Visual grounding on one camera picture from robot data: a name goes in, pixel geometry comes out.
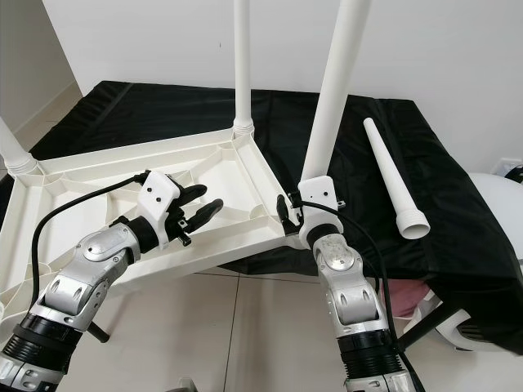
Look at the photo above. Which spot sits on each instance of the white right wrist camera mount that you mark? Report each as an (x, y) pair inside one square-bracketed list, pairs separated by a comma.
[(319, 200)]

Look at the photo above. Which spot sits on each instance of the white wall socket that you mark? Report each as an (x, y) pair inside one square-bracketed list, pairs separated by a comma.
[(515, 171)]

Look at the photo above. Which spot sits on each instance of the pink slipper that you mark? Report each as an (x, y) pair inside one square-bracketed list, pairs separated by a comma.
[(409, 296)]

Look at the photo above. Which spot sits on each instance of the grey left robot foot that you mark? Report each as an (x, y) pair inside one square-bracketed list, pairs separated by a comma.
[(185, 385)]

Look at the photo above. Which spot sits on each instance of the black metal table frame bar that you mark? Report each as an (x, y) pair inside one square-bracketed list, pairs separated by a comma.
[(417, 325)]

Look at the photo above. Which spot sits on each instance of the black table cloth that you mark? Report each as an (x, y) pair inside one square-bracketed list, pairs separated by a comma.
[(155, 110)]

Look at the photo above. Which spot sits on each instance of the white plastic table leg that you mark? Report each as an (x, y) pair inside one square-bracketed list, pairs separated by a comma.
[(394, 175), (335, 90), (16, 155), (243, 65)]

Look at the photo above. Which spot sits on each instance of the white plastic table top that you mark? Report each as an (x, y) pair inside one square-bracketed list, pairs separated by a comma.
[(65, 188)]

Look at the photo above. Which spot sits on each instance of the black metal table frame leg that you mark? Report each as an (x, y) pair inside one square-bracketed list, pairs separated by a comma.
[(96, 331)]

